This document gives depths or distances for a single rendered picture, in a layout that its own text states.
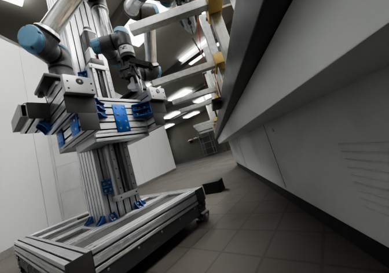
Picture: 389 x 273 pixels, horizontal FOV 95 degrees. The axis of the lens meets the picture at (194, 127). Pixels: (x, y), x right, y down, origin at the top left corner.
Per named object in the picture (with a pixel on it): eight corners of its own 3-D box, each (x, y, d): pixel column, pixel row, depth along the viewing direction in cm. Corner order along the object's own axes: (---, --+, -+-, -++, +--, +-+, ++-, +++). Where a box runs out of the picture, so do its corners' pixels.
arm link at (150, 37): (140, 79, 151) (134, 1, 124) (157, 78, 158) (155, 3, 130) (145, 83, 142) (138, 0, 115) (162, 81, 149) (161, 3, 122)
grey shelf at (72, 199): (63, 228, 254) (45, 125, 276) (104, 206, 342) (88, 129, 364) (91, 220, 248) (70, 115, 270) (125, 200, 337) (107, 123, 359)
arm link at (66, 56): (78, 72, 107) (73, 52, 109) (62, 60, 94) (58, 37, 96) (58, 77, 106) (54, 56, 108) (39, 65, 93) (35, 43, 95)
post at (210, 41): (227, 102, 84) (198, 14, 91) (227, 103, 87) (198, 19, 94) (235, 99, 84) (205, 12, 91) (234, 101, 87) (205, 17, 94)
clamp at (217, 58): (216, 63, 79) (212, 54, 80) (215, 76, 92) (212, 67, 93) (228, 59, 79) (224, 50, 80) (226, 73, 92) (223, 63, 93)
